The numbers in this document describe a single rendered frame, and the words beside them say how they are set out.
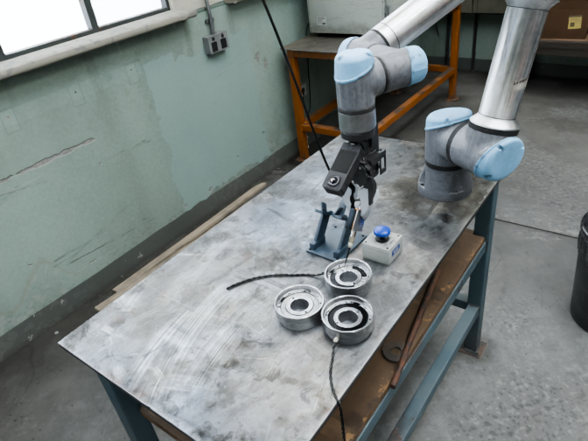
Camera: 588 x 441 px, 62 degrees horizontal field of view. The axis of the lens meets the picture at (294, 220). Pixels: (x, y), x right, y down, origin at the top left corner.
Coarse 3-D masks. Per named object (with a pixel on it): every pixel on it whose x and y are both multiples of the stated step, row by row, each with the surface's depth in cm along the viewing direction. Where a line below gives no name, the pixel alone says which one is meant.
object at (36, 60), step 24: (240, 0) 267; (96, 24) 220; (120, 24) 229; (144, 24) 225; (168, 24) 234; (0, 48) 191; (24, 48) 200; (72, 48) 201; (96, 48) 209; (0, 72) 181; (24, 72) 188
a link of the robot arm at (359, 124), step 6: (342, 114) 97; (366, 114) 96; (372, 114) 97; (342, 120) 98; (348, 120) 97; (354, 120) 96; (360, 120) 96; (366, 120) 97; (372, 120) 98; (342, 126) 99; (348, 126) 98; (354, 126) 97; (360, 126) 97; (366, 126) 97; (372, 126) 98; (348, 132) 98; (354, 132) 98; (360, 132) 98; (366, 132) 99
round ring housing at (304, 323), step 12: (288, 288) 107; (300, 288) 107; (312, 288) 106; (276, 300) 104; (300, 300) 105; (324, 300) 102; (276, 312) 101; (300, 312) 101; (288, 324) 100; (300, 324) 99; (312, 324) 100
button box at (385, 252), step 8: (368, 240) 117; (376, 240) 116; (384, 240) 115; (392, 240) 116; (400, 240) 117; (368, 248) 116; (376, 248) 114; (384, 248) 113; (392, 248) 114; (400, 248) 118; (368, 256) 117; (376, 256) 116; (384, 256) 114; (392, 256) 115; (384, 264) 116
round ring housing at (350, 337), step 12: (336, 300) 102; (348, 300) 103; (360, 300) 101; (324, 312) 100; (336, 312) 100; (348, 312) 101; (360, 312) 99; (372, 312) 98; (324, 324) 97; (372, 324) 96; (336, 336) 95; (348, 336) 94; (360, 336) 95
